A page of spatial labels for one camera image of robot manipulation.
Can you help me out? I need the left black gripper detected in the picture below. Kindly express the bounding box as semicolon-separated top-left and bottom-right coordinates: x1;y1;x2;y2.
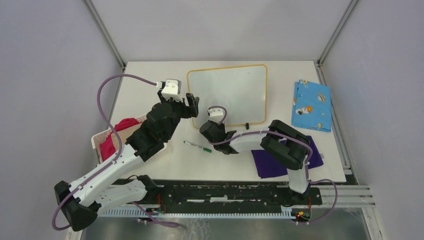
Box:
157;90;199;141

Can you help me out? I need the yellow framed whiteboard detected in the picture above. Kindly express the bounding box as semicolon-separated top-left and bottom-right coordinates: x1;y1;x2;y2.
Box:
186;64;268;129

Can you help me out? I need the green marker cap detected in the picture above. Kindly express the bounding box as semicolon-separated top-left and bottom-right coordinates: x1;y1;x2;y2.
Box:
202;147;212;153

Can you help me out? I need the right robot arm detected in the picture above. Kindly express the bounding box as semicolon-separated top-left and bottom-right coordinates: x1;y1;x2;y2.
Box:
199;119;313;204

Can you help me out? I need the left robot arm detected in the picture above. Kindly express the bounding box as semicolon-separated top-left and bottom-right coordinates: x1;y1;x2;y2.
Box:
53;93;200;232

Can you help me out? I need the tan cloth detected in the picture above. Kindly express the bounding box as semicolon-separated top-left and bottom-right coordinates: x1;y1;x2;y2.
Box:
110;124;141;151

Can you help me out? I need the red cloth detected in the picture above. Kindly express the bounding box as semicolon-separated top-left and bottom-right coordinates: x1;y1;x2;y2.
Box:
99;118;141;161

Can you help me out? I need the purple cloth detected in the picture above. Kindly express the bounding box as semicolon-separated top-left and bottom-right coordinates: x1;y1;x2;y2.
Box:
251;135;324;179

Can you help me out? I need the white plastic basket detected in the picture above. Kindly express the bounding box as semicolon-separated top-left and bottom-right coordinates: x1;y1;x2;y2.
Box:
91;115;146;164

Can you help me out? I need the blue cartoon cloth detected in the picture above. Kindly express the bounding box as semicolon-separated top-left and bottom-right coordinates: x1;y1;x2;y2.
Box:
291;79;332;133

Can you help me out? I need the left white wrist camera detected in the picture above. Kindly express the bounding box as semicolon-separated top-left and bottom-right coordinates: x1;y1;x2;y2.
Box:
156;78;183;102

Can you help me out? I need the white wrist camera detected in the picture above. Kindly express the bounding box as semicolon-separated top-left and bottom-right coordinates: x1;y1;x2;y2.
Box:
156;78;183;102
207;106;227;125

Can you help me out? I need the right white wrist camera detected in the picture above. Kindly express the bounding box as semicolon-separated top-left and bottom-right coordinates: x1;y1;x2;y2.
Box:
207;106;227;125

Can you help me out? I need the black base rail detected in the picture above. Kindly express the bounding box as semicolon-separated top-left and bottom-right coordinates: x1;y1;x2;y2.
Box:
137;179;323;214

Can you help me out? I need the left aluminium frame post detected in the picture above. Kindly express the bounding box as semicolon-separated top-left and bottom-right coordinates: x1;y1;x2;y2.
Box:
82;0;126;71

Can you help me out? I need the aluminium frame post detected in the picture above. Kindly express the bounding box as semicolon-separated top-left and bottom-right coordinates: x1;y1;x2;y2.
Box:
317;0;361;66
82;0;126;71

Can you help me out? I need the white slotted cable duct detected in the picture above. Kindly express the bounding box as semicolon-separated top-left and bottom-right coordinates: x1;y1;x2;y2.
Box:
101;206;295;220

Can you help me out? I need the right aluminium frame post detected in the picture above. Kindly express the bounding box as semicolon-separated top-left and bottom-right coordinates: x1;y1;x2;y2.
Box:
317;0;361;66

